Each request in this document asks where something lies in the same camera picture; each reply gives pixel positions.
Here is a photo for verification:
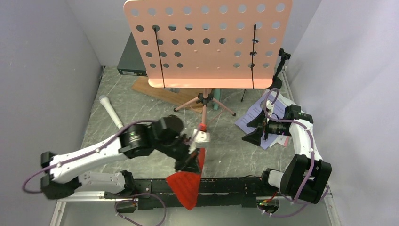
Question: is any white microphone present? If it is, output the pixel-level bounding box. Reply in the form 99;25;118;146
99;95;123;129

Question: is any lavender sheet music page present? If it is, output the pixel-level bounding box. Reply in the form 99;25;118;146
235;97;286;150

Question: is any white sheet music page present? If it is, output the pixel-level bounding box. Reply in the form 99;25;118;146
269;135;286;147
261;89;295;107

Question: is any wooden board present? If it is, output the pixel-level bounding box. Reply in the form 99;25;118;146
131;76;203;107

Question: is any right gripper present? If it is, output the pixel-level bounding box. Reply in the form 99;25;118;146
242;110;292;146

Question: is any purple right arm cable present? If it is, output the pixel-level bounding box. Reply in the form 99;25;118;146
258;88;330;218

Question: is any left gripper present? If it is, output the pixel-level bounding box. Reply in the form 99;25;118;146
155;137;201;174

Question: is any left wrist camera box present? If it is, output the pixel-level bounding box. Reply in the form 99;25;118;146
188;123;210;154

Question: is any black round-base mic stand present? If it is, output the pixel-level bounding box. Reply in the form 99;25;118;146
268;48;291;89

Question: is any red sheet music page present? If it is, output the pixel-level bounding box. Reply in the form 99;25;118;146
166;148;206;210

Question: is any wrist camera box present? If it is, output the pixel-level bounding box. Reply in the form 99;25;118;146
264;100;274;117
188;123;210;154

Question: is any pink sheet music page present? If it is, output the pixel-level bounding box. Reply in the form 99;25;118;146
278;137;290;147

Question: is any pink music stand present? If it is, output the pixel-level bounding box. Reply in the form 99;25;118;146
123;0;294;132

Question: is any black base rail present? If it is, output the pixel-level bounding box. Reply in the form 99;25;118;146
104;176;281;210

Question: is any dark rack audio unit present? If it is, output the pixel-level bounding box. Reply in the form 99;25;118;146
117;33;147;77

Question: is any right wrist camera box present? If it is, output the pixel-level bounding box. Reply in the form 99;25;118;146
264;100;274;117

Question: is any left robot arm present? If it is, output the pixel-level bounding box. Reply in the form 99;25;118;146
40;115;202;200

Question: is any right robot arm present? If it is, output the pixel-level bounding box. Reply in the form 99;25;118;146
242;105;332;204

